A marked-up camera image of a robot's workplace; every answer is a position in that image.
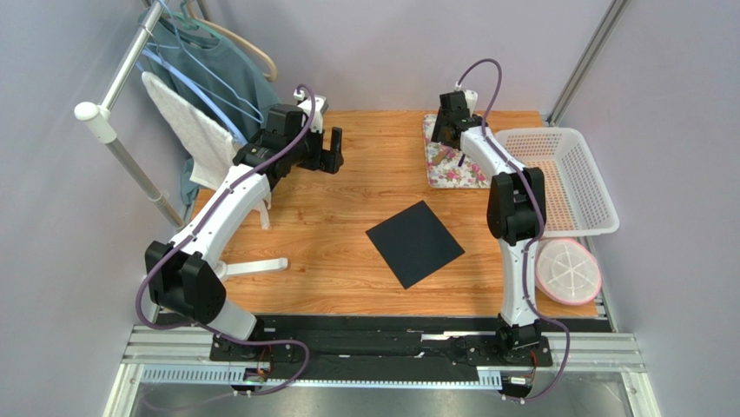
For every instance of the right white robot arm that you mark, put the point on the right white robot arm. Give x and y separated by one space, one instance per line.
515 217

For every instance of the iridescent knife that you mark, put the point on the iridescent knife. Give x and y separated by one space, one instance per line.
441 156

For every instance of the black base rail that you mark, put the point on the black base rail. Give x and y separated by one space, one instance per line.
384 349

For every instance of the white towel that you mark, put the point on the white towel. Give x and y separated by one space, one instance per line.
211 146

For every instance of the black paper napkin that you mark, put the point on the black paper napkin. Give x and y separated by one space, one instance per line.
414 244

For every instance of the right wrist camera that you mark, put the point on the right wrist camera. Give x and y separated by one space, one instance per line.
470 96

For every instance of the teal shirt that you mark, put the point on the teal shirt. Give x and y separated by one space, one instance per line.
212 95

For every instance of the wooden hanger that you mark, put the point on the wooden hanger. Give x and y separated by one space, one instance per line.
199 12

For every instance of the floral tray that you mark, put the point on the floral tray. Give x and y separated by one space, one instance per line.
448 175

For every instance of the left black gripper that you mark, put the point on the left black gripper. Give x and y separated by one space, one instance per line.
332 159

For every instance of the white plastic basket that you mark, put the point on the white plastic basket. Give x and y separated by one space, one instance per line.
578 203

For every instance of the silver clothes rack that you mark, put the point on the silver clothes rack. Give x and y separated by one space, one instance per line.
128 191

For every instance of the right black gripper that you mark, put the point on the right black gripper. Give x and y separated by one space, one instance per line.
446 134

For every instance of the pink rimmed mesh cover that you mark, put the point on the pink rimmed mesh cover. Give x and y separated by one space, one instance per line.
567 272

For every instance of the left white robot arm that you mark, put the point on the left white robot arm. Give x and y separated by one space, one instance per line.
183 275

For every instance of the blue hanger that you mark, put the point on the blue hanger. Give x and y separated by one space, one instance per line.
213 74

